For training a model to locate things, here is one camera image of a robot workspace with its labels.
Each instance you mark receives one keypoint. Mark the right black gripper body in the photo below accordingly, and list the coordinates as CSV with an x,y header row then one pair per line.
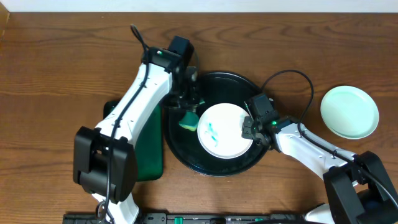
x,y
251,129

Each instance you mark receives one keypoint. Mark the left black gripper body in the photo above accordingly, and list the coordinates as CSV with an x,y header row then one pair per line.
x,y
185,101

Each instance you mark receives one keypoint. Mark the dark green sponge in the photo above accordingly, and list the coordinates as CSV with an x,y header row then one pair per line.
x,y
189,121

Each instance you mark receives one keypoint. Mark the white plate front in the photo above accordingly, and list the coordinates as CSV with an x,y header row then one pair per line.
x,y
219,131

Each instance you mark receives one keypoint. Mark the light green plate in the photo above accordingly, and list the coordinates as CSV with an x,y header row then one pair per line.
x,y
349,112

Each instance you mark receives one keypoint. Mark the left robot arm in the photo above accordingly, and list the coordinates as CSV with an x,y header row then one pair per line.
x,y
104,159

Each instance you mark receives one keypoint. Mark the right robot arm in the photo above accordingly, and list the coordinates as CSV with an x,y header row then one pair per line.
x,y
358,187

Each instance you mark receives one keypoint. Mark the round black serving tray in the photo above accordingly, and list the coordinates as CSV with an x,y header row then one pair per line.
x,y
214,88

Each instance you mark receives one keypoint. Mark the rectangular green tray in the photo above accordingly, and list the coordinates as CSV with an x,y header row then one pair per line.
x,y
149,148

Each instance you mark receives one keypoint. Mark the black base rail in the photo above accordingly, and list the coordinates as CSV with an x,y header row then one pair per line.
x,y
164,218

